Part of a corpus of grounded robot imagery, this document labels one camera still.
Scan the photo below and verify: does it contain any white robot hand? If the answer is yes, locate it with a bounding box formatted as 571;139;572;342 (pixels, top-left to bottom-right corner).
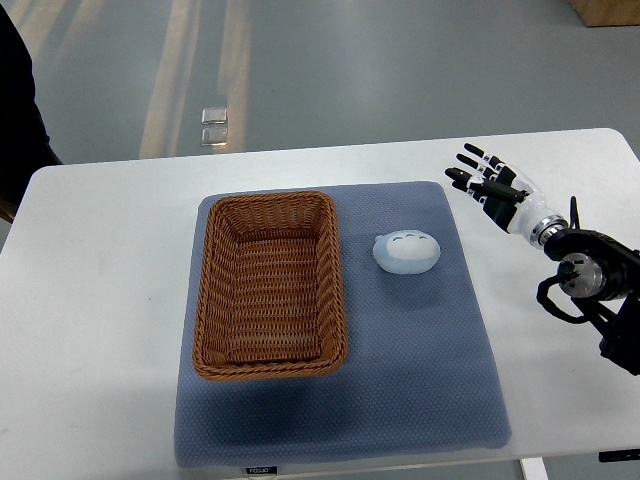
445;143;568;248

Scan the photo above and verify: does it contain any light blue plush toy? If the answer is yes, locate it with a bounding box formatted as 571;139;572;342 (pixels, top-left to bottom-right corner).
372;230;441;275

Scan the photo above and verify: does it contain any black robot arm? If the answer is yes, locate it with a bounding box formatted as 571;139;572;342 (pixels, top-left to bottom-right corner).
445;143;639;376

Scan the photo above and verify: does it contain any brown wicker basket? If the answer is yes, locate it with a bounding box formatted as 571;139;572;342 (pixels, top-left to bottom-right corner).
192;191;348;381

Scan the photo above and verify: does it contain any wooden box corner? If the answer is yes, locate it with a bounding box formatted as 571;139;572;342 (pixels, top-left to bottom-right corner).
569;0;639;27

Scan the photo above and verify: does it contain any upper metal floor plate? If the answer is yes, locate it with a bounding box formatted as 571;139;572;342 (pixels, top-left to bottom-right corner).
201;106;228;125

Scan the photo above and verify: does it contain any white table leg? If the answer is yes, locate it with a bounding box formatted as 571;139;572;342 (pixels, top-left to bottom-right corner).
519;457;549;480

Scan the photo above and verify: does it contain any person in dark clothing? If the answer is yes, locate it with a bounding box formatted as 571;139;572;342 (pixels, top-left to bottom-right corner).
1;10;61;223

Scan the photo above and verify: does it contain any black table bracket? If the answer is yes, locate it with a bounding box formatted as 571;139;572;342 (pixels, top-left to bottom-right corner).
598;449;640;463

